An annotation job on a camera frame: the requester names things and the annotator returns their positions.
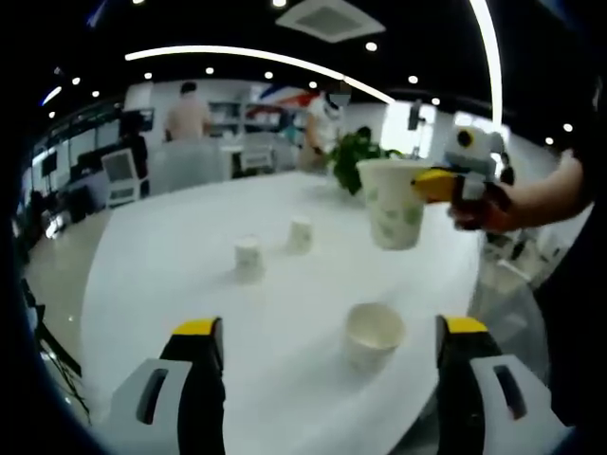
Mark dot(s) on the white shelf unit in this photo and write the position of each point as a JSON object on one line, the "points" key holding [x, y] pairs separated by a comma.
{"points": [[227, 118]]}

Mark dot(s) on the person's dark clothing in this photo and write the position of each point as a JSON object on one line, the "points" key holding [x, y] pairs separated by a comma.
{"points": [[578, 308]]}

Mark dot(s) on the white office chair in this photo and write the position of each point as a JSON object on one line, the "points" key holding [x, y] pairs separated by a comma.
{"points": [[257, 157]]}

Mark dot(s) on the white table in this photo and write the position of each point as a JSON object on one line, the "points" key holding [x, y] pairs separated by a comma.
{"points": [[189, 284]]}

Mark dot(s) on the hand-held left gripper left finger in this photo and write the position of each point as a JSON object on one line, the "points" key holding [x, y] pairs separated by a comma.
{"points": [[142, 412]]}

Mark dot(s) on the white paper cup green print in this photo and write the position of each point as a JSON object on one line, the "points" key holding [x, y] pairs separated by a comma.
{"points": [[374, 327], [300, 234], [389, 213], [249, 258]]}

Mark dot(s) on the white ceiling light strip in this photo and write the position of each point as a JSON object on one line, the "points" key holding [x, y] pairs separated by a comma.
{"points": [[492, 57]]}

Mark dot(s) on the grey chair back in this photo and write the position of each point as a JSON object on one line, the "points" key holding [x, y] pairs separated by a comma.
{"points": [[189, 166]]}

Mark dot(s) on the hanging black screen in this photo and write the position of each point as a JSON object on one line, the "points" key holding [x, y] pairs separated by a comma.
{"points": [[416, 116]]}

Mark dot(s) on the grey office chair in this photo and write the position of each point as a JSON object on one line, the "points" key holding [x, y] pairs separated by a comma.
{"points": [[507, 322]]}

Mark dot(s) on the white kiosk machine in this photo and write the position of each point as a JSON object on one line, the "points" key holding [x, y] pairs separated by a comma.
{"points": [[121, 175]]}

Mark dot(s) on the red blue wall banner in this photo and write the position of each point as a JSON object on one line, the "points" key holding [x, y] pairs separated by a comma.
{"points": [[284, 97]]}

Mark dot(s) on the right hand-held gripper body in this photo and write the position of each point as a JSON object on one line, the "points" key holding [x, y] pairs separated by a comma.
{"points": [[481, 151]]}

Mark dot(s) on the person's right hand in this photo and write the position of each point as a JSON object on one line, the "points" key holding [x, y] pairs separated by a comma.
{"points": [[488, 215]]}

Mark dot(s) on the curved ceiling light strip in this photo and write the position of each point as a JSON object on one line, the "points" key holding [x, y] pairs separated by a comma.
{"points": [[213, 49]]}

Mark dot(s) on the ceiling air conditioner vent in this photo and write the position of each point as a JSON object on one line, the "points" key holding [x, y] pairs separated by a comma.
{"points": [[332, 19]]}

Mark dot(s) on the green potted plant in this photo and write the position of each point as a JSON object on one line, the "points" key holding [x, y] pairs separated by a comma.
{"points": [[348, 161]]}

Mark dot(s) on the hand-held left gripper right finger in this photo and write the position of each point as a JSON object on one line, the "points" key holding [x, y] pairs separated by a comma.
{"points": [[526, 412]]}

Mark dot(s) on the black display screen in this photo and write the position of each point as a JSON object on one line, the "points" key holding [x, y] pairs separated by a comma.
{"points": [[137, 121]]}

